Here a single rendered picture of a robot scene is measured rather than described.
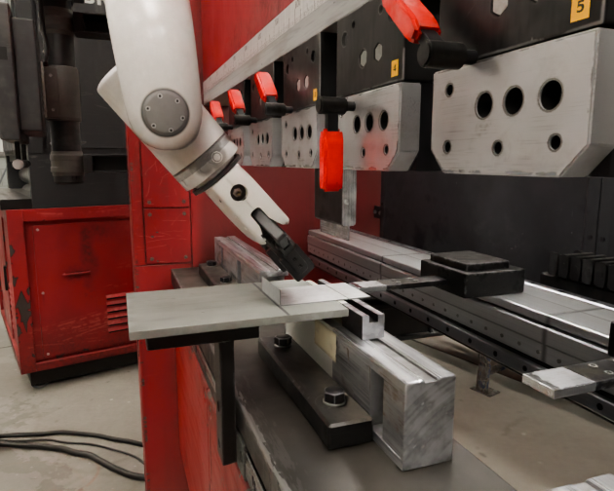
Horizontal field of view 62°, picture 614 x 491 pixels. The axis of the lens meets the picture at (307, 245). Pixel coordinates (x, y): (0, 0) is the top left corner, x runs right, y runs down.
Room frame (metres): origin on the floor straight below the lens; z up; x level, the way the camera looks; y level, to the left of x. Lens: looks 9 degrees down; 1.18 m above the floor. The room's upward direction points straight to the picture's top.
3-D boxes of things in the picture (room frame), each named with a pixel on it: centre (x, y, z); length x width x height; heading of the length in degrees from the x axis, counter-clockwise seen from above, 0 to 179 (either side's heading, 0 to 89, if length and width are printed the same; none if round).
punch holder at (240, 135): (1.12, 0.11, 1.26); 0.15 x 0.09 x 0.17; 20
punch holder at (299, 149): (0.74, -0.03, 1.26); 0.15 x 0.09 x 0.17; 20
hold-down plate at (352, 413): (0.66, 0.00, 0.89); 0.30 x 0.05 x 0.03; 20
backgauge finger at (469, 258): (0.78, -0.19, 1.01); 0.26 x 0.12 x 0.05; 110
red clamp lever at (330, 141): (0.55, -0.03, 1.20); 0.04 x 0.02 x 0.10; 110
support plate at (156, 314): (0.67, 0.10, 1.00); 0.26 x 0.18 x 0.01; 110
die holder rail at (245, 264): (1.23, 0.15, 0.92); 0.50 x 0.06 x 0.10; 20
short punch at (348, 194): (0.72, -0.04, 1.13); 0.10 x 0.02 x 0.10; 20
